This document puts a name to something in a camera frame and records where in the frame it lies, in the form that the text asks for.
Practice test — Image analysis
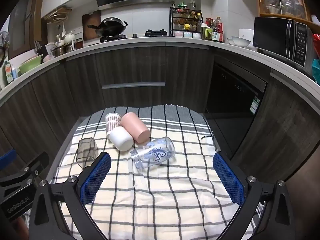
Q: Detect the dish soap bottle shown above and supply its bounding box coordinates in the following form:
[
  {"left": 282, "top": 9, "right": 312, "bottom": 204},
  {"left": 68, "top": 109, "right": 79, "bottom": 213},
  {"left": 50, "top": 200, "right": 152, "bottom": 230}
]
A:
[{"left": 3, "top": 62, "right": 14, "bottom": 84}]

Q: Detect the black wok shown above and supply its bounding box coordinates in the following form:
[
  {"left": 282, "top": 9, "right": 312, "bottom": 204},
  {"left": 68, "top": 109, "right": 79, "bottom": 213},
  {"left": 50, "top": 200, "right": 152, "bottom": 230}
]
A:
[{"left": 87, "top": 17, "right": 128, "bottom": 37}]

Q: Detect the large white bowl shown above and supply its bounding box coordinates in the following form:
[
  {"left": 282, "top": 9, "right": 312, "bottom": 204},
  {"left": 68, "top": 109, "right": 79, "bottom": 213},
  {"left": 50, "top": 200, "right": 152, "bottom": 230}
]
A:
[{"left": 232, "top": 36, "right": 252, "bottom": 48}]

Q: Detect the clear printed glass bottle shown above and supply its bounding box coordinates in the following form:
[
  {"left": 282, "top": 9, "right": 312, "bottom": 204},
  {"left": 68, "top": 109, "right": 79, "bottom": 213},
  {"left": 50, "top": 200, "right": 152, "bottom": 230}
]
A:
[{"left": 130, "top": 137, "right": 176, "bottom": 172}]

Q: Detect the black microwave oven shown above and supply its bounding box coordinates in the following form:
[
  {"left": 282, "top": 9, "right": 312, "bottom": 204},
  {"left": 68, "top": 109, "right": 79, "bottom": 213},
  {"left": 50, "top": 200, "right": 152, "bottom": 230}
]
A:
[{"left": 252, "top": 17, "right": 314, "bottom": 68}]

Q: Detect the black and white checked cloth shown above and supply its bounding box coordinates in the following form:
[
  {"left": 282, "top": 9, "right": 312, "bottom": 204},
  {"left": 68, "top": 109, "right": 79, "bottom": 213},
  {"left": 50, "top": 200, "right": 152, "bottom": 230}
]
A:
[{"left": 46, "top": 104, "right": 266, "bottom": 240}]

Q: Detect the brown cutting board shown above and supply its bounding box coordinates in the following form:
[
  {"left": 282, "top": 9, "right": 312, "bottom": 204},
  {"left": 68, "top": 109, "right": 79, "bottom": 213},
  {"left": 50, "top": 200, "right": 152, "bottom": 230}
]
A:
[{"left": 82, "top": 10, "right": 102, "bottom": 42}]

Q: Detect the dark wood drawer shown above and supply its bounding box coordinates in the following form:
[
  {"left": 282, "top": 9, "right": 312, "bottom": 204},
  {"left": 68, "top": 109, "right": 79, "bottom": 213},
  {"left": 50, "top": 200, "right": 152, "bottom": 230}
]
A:
[{"left": 95, "top": 45, "right": 167, "bottom": 108}]

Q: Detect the black spice rack with jars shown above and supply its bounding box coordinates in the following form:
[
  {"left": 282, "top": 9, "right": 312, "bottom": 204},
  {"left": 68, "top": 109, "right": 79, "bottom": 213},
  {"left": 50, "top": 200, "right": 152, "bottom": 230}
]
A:
[{"left": 169, "top": 3, "right": 203, "bottom": 39}]

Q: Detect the white cup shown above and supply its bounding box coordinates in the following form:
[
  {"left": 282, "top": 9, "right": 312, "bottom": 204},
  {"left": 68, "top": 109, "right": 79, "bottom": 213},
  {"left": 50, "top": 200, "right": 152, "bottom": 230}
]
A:
[{"left": 108, "top": 126, "right": 134, "bottom": 152}]

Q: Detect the red plastic bag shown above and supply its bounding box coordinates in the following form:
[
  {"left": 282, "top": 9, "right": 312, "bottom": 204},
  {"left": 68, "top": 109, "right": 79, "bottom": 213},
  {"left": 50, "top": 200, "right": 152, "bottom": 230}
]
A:
[{"left": 312, "top": 33, "right": 320, "bottom": 58}]

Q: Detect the black built-in dishwasher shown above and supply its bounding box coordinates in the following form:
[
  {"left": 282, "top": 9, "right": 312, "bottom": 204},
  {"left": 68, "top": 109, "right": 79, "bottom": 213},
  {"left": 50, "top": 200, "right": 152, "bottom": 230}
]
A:
[{"left": 205, "top": 62, "right": 268, "bottom": 117}]

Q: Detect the white rice cooker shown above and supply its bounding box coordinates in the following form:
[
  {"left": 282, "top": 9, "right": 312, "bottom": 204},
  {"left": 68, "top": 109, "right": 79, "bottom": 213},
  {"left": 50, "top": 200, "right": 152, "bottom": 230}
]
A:
[{"left": 238, "top": 28, "right": 254, "bottom": 40}]

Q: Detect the dotted pattern cup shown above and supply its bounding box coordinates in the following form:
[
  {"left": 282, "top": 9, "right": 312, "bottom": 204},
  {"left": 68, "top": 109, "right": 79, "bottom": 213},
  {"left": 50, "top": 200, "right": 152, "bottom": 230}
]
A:
[{"left": 104, "top": 113, "right": 122, "bottom": 140}]

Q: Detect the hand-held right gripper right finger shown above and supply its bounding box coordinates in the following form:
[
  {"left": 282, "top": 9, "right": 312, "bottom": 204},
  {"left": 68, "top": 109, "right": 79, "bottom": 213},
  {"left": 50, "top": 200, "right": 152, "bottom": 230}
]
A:
[{"left": 212, "top": 151, "right": 296, "bottom": 240}]

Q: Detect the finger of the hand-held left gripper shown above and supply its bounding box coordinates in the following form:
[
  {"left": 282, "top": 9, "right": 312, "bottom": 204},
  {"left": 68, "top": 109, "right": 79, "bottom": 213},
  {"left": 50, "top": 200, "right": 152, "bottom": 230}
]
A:
[
  {"left": 24, "top": 151, "right": 50, "bottom": 180},
  {"left": 0, "top": 149, "right": 17, "bottom": 171}
]

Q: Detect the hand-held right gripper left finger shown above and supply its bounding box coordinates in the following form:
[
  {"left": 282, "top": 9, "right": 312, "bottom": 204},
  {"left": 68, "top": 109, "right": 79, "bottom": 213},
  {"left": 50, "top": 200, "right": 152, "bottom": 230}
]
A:
[{"left": 27, "top": 151, "right": 112, "bottom": 240}]

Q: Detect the green plastic basin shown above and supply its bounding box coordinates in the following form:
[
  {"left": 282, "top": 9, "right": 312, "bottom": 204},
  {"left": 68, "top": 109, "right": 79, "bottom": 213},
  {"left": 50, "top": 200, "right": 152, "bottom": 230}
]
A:
[{"left": 18, "top": 54, "right": 44, "bottom": 75}]

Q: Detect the white teapot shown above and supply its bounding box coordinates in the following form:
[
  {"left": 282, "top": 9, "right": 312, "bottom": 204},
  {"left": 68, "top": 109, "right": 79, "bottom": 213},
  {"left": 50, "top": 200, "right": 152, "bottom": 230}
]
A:
[{"left": 63, "top": 32, "right": 76, "bottom": 44}]

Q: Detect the black gas hob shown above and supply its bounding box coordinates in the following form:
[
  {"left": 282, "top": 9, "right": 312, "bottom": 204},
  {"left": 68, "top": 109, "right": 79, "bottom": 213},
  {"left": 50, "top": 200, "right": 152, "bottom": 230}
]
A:
[{"left": 88, "top": 29, "right": 173, "bottom": 46}]

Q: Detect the group of sauce bottles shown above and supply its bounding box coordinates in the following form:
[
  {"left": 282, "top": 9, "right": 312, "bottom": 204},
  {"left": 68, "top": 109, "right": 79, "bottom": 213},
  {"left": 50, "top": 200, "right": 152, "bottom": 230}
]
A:
[{"left": 201, "top": 16, "right": 224, "bottom": 43}]

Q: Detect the pink cup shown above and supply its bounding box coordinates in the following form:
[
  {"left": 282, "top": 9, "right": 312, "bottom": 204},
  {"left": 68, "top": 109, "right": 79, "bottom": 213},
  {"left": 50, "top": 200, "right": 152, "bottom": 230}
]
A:
[{"left": 120, "top": 112, "right": 151, "bottom": 145}]

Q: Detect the grey transparent cup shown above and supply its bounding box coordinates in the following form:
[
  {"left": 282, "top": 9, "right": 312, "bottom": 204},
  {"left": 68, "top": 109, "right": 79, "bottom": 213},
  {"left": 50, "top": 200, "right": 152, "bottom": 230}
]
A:
[{"left": 76, "top": 138, "right": 98, "bottom": 169}]

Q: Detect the metal pot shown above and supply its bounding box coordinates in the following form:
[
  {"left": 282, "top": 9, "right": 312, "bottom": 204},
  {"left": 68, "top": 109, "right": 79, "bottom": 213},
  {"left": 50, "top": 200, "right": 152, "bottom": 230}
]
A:
[{"left": 53, "top": 44, "right": 73, "bottom": 57}]

